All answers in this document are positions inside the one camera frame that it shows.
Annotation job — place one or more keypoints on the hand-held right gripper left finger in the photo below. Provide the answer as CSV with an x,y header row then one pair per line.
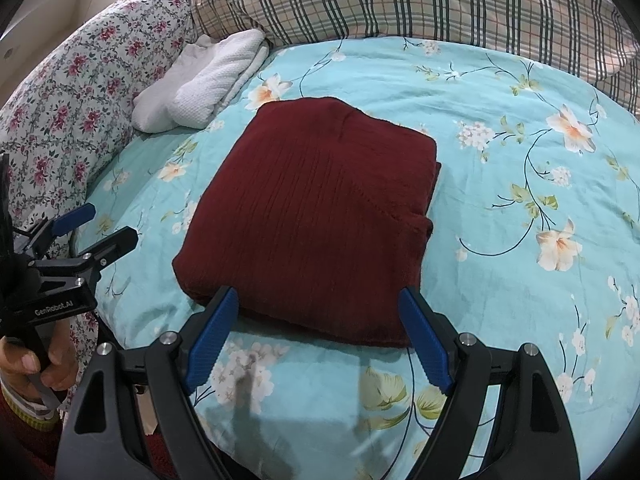
x,y
212,340

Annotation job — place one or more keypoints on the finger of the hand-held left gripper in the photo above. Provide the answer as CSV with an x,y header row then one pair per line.
x,y
112,245
70,220

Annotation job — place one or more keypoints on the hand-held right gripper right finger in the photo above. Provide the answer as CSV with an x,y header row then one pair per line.
x,y
425,340

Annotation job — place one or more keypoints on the dark red knit sweater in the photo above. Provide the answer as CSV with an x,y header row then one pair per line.
x,y
310,220

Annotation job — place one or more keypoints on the person's left hand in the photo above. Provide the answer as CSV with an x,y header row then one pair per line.
x,y
55,360

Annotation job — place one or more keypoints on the white red floral pillow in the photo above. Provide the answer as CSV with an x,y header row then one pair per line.
x,y
80,95

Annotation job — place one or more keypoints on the light blue floral bed sheet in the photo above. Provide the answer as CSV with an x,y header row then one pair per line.
x,y
500,200

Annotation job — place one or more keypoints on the white folded towel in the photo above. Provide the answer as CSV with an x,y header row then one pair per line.
x,y
210,77

